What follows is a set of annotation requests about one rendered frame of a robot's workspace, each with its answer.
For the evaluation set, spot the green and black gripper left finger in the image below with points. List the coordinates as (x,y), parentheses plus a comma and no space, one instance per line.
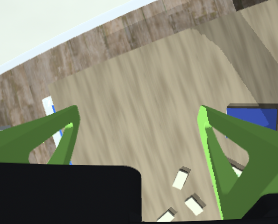
(17,142)

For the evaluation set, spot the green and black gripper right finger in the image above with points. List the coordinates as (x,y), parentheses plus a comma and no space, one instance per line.
(236,195)

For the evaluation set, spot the blue flat rectangular pad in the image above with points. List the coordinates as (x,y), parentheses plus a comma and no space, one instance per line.
(263,117)

